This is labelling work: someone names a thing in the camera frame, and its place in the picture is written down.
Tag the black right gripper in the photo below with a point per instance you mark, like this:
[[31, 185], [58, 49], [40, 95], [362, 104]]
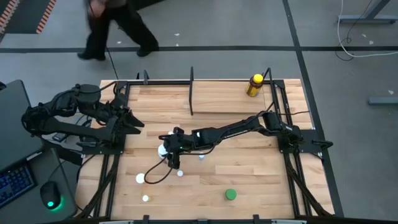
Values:
[[183, 140]]

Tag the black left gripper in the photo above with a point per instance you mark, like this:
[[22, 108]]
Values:
[[118, 123]]

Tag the large white medicine bottle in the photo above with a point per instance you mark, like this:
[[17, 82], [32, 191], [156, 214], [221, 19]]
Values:
[[161, 151]]

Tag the pink pill vial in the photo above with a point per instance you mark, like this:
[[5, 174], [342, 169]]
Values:
[[180, 173]]

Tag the green medicine bottle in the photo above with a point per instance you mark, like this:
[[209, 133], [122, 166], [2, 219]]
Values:
[[230, 194]]

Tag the amber bottle yellow cap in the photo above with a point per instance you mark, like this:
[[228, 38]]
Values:
[[253, 88]]

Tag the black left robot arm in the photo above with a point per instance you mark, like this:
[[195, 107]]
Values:
[[62, 127]]

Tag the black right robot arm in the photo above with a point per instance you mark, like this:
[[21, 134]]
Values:
[[236, 127]]

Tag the black power adapter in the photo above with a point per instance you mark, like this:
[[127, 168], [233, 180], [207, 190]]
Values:
[[59, 137]]

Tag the person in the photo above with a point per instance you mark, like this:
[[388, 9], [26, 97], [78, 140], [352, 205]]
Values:
[[130, 25]]

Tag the black computer mouse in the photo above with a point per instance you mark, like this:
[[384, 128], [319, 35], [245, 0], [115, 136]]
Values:
[[49, 194]]

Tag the dark laptop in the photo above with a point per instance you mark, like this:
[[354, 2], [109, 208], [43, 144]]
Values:
[[15, 124]]

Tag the gray desk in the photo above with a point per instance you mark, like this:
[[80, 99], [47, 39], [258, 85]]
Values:
[[31, 214]]

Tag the black mat orange stripes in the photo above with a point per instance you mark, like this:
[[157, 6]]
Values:
[[25, 15]]

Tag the gray table foot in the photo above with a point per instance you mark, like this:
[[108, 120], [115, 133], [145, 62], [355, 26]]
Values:
[[384, 100]]

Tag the gray table leg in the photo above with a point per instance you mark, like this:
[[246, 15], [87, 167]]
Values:
[[367, 19]]

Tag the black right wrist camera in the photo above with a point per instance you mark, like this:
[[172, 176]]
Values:
[[174, 160]]

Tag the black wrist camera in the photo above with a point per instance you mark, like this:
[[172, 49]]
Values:
[[120, 101], [174, 160]]

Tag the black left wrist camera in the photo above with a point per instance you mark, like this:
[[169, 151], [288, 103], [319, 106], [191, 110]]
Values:
[[120, 101]]

